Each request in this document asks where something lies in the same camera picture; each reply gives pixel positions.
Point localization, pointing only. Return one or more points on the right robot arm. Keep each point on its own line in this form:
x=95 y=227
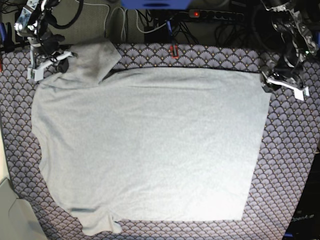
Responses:
x=34 y=20

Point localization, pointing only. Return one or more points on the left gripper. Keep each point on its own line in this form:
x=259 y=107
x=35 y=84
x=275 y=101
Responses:
x=282 y=70

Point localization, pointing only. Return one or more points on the black box behind table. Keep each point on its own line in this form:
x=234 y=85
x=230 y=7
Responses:
x=160 y=36

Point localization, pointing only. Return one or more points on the red black table clamp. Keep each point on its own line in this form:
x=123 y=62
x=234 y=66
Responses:
x=174 y=50

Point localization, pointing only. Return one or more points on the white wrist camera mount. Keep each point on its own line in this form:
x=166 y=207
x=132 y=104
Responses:
x=299 y=92
x=37 y=73

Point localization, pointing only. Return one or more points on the fan-patterned table cloth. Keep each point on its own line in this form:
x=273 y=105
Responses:
x=289 y=143

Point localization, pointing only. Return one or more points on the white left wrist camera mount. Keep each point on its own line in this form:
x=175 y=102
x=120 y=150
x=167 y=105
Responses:
x=299 y=92

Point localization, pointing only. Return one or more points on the light grey T-shirt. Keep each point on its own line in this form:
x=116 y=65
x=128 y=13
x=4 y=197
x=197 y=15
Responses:
x=147 y=144

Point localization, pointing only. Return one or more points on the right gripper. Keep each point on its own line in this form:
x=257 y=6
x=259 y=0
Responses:
x=49 y=44

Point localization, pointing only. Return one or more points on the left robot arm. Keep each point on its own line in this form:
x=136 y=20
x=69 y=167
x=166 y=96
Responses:
x=297 y=21

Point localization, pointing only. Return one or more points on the blue box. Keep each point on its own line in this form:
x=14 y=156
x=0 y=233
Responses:
x=155 y=4

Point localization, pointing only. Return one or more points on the grey plastic bin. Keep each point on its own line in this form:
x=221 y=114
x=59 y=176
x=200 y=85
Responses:
x=17 y=218

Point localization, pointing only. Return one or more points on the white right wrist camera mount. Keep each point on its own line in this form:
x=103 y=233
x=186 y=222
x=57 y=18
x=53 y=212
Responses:
x=37 y=73

